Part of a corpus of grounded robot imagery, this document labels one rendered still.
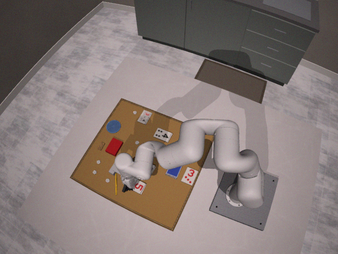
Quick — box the red rectangular box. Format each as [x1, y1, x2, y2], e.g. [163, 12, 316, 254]
[106, 138, 123, 157]

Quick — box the blue round disc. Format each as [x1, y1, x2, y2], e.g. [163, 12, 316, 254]
[106, 120, 121, 133]

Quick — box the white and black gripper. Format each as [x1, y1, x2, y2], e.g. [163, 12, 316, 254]
[122, 177, 138, 192]

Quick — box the dark blue card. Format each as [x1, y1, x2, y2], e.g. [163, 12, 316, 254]
[166, 166, 182, 178]

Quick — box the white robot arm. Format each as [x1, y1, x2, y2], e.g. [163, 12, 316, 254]
[109, 119, 264, 209]

